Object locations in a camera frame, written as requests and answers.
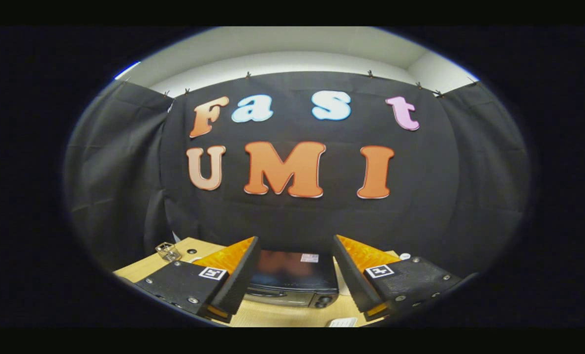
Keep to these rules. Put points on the ceiling light strip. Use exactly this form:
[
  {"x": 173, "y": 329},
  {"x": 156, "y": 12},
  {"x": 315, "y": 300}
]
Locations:
[{"x": 127, "y": 70}]

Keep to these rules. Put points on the white plastic plate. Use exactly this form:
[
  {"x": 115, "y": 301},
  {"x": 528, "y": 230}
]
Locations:
[{"x": 343, "y": 322}]

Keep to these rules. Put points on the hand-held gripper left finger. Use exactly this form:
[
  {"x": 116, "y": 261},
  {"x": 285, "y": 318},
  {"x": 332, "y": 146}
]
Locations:
[{"x": 240, "y": 280}]

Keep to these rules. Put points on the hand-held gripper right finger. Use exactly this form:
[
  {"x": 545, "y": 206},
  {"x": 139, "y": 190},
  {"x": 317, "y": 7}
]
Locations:
[{"x": 351, "y": 275}]

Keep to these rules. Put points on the black toaster oven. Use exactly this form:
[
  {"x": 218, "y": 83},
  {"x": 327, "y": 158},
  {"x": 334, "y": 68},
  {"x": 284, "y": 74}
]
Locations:
[{"x": 292, "y": 280}]

